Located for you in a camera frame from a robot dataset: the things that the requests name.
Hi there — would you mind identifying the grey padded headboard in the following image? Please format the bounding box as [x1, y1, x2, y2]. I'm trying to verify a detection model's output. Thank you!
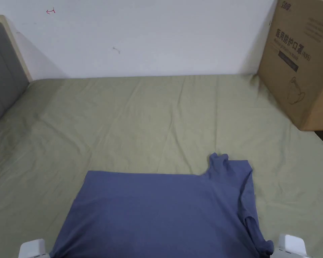
[0, 14, 33, 129]

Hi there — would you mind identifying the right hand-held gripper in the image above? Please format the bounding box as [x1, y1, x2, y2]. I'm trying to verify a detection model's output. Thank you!
[272, 233, 307, 258]

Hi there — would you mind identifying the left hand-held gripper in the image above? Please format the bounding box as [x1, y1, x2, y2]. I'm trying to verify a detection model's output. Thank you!
[18, 238, 48, 258]

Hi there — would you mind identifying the blue shirt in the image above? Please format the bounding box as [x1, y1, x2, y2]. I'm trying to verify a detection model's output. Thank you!
[49, 153, 275, 258]

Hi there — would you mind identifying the brown cardboard carton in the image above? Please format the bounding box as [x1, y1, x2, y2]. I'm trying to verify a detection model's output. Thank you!
[258, 0, 323, 132]

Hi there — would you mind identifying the bed with pale green sheet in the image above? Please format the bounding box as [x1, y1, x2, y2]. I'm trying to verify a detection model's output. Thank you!
[0, 74, 323, 258]

